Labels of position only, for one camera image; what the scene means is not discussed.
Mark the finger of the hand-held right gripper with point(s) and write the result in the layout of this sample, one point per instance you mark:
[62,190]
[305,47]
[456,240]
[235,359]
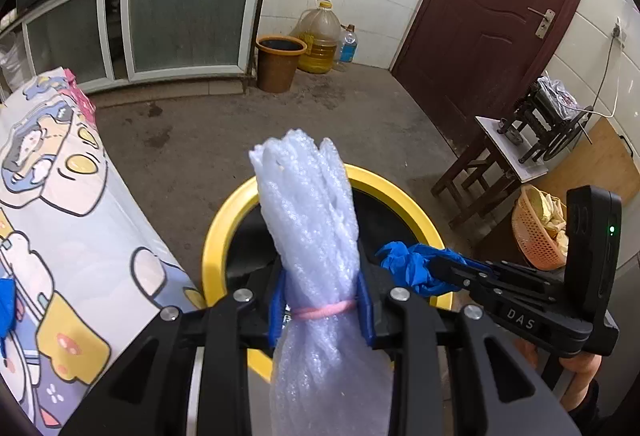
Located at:
[460,287]
[470,266]

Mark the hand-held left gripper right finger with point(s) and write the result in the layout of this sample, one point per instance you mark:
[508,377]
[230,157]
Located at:
[440,366]

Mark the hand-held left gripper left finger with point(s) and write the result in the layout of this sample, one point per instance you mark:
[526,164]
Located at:
[220,356]

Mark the yellow rimmed trash bin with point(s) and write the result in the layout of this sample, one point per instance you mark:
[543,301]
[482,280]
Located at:
[220,236]

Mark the white bubble wrap bundle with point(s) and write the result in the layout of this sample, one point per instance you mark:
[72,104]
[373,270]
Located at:
[310,216]

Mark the person's right hand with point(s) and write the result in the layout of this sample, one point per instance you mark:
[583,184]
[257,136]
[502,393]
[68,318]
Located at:
[580,381]

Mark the orange plastic basket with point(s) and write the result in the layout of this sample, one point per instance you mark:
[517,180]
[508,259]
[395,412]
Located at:
[532,231]

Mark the wooden stool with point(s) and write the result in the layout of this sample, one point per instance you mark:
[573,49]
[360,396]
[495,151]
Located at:
[505,151]

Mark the black hand crank machine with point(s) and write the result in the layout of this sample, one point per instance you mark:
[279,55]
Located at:
[540,116]

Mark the cartoon printed tablecloth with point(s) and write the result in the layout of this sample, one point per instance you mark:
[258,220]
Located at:
[75,241]

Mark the dark red wooden door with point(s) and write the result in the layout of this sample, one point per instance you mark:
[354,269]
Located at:
[490,16]

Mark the clear water bottle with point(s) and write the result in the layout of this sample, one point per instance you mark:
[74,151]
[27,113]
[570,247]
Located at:
[347,47]

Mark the large cooking oil jug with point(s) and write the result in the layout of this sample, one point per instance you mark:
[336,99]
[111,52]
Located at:
[317,41]

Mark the brown plastic bucket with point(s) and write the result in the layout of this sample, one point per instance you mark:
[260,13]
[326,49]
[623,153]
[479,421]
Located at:
[277,66]

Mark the kitchen counter cabinet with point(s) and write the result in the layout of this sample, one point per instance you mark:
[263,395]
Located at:
[185,16]

